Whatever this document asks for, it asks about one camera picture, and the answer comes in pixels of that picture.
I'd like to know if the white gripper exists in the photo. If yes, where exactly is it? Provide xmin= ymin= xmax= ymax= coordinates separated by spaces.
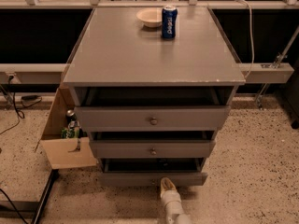
xmin=161 ymin=177 xmax=184 ymax=216

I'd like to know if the grey bottom drawer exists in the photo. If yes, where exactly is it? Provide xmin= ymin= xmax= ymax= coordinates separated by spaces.
xmin=101 ymin=158 xmax=207 ymax=187

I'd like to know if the grey drawer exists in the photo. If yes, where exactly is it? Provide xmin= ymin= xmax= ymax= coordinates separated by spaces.
xmin=75 ymin=105 xmax=230 ymax=132
xmin=101 ymin=158 xmax=207 ymax=187
xmin=90 ymin=131 xmax=215 ymax=159

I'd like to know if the grey top drawer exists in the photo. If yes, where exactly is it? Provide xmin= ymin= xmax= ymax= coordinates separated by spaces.
xmin=75 ymin=105 xmax=230 ymax=132

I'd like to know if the grey middle drawer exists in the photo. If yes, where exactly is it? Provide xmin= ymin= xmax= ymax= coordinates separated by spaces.
xmin=90 ymin=131 xmax=215 ymax=159

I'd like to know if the grey drawer cabinet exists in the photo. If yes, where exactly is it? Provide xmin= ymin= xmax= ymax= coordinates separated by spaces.
xmin=62 ymin=5 xmax=247 ymax=173

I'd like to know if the cardboard box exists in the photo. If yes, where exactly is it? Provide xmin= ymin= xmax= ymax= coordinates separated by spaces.
xmin=40 ymin=87 xmax=97 ymax=169

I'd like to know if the dark soda can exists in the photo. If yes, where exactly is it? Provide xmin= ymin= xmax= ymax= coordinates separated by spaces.
xmin=66 ymin=109 xmax=77 ymax=122

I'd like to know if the blue Pepsi can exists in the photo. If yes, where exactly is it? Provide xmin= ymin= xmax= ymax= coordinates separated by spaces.
xmin=162 ymin=5 xmax=178 ymax=39

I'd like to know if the black floor frame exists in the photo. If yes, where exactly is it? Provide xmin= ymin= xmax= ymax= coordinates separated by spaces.
xmin=0 ymin=170 xmax=59 ymax=224

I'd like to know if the black power cable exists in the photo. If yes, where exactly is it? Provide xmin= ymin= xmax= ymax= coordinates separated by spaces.
xmin=0 ymin=74 xmax=43 ymax=136

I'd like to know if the white cable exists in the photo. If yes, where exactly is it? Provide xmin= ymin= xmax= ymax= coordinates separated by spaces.
xmin=235 ymin=0 xmax=256 ymax=79

